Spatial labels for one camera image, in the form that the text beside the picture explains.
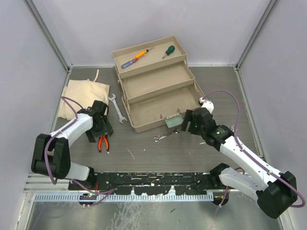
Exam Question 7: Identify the orange handled pliers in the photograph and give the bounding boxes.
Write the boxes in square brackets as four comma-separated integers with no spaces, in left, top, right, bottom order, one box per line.
[97,134,110,153]

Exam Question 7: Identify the brown translucent toolbox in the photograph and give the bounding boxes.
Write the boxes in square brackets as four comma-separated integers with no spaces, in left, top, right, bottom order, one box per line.
[112,36,204,133]

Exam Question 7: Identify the blue handled screwdriver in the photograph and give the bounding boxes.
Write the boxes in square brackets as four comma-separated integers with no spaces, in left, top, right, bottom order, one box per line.
[121,58,139,69]

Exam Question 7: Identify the green handled screwdriver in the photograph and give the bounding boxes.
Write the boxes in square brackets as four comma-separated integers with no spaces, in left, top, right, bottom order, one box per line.
[162,45,176,59]

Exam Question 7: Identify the yellow handled tool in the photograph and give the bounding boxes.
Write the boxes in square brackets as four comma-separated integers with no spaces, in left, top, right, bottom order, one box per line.
[135,47,154,59]

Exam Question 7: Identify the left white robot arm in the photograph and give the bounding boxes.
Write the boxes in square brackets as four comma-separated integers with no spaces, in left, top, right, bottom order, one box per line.
[31,100,113,190]

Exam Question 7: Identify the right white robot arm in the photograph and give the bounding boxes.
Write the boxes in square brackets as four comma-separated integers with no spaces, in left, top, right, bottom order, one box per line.
[181,100,298,219]

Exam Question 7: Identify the large silver wrench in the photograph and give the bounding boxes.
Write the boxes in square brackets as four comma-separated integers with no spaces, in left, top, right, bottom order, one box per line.
[108,94,127,125]

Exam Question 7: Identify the small silver wrench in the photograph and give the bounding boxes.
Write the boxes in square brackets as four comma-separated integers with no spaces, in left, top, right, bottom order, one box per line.
[154,128,180,142]

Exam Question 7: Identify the beige cloth bag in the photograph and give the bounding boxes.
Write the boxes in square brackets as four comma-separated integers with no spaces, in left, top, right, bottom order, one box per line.
[62,71,110,110]

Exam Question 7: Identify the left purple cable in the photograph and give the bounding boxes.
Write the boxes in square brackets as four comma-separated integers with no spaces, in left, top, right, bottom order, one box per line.
[31,96,117,219]

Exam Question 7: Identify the purple cable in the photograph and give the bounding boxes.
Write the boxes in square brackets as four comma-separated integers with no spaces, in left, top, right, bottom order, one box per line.
[201,90,299,215]
[31,96,117,219]

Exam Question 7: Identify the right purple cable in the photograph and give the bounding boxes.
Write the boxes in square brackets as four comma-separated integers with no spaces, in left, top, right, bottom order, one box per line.
[201,90,299,215]

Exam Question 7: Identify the slotted cable duct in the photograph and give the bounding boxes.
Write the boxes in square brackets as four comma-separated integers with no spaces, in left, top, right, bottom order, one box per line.
[34,192,214,202]

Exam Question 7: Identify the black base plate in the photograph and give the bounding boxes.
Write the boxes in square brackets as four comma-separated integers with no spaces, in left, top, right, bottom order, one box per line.
[80,172,226,196]

